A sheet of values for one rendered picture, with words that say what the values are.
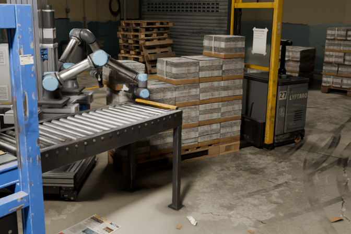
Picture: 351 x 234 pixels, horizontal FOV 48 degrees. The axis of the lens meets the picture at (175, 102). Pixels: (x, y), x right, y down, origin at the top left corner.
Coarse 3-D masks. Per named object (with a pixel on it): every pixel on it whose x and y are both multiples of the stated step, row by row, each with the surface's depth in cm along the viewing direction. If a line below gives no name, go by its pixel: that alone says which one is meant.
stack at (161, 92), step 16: (160, 80) 412; (112, 96) 375; (128, 96) 359; (160, 96) 378; (176, 96) 388; (192, 96) 398; (208, 96) 410; (192, 112) 401; (208, 112) 414; (192, 128) 407; (208, 128) 418; (144, 144) 380; (160, 144) 389; (112, 160) 403; (144, 160) 382; (160, 160) 409; (192, 160) 414
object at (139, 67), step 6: (132, 66) 356; (138, 66) 359; (144, 66) 361; (114, 72) 352; (138, 72) 360; (114, 78) 351; (120, 78) 353; (126, 78) 356; (114, 84) 355; (120, 84) 354; (126, 84) 357
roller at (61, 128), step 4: (44, 124) 260; (48, 124) 258; (52, 124) 257; (56, 128) 252; (60, 128) 250; (64, 128) 249; (68, 128) 248; (68, 132) 245; (72, 132) 243; (76, 132) 242; (80, 132) 241; (80, 136) 238
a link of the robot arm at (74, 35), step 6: (72, 30) 386; (78, 30) 382; (72, 36) 381; (78, 36) 381; (72, 42) 380; (78, 42) 384; (66, 48) 377; (72, 48) 378; (66, 54) 374; (72, 54) 379; (60, 60) 369; (66, 60) 373; (60, 66) 364
